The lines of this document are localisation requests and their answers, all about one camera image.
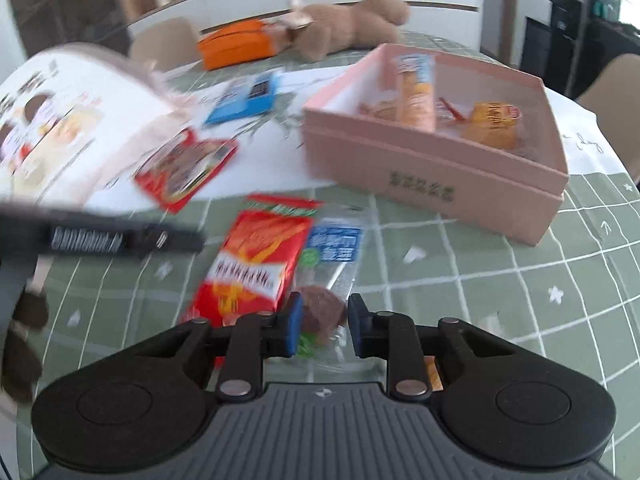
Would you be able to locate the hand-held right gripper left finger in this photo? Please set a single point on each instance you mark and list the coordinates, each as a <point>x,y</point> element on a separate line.
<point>294,325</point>

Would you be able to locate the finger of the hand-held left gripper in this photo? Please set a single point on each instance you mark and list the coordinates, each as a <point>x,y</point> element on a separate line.
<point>185,243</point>

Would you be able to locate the brown snack packet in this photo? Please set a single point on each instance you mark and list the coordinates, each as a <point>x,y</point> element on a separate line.
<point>380,108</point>

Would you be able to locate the person's left hand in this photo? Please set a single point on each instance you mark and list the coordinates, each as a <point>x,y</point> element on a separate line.
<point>25,365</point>

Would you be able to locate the green checkered tablecloth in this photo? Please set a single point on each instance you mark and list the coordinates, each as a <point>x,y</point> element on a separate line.
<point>500,285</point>

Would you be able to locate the orange tissue box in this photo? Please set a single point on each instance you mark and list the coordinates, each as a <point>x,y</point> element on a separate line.
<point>235,45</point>

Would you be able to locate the brown plush toy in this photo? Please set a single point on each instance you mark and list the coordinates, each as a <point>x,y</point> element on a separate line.
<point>350,25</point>

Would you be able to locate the orange snack packet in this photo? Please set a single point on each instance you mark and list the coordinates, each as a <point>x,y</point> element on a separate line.
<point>434,377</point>

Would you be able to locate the dark glass cabinet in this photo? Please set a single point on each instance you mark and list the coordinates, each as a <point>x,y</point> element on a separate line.
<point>60,0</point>

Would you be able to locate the clear packet with blue label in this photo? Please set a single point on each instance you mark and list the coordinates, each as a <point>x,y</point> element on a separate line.
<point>330,250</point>

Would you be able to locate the small blue snack packet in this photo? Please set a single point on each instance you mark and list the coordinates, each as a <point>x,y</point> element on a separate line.
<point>245,100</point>

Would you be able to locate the red snack packet green top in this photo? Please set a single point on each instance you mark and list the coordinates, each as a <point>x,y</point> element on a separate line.
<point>250,260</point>

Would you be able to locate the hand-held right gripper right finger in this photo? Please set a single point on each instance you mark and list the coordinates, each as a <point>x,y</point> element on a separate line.
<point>356,325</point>

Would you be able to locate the red snack packet with picture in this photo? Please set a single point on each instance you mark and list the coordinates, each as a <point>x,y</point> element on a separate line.
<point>185,170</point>

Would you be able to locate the black water dispenser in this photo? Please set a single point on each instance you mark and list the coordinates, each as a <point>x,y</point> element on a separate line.
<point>550,45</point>

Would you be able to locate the tall orange chips packet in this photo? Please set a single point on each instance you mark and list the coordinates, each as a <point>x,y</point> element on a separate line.
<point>415,95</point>

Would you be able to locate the pink cardboard box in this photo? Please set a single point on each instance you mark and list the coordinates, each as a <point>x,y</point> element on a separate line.
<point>425,180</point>

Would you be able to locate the small red-brown snack packet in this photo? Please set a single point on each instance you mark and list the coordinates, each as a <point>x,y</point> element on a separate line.
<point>447,110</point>

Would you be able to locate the beige chair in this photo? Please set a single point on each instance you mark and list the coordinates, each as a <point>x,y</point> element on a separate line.
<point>615,85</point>
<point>165,40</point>

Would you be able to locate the fish tank with black frame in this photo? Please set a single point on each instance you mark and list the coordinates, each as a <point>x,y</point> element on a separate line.
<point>610,35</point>

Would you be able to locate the yellow bread packet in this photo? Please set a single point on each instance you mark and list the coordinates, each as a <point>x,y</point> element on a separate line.
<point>492,120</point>

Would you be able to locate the white printed bag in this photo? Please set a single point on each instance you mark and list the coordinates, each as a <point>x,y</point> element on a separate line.
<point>75,130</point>

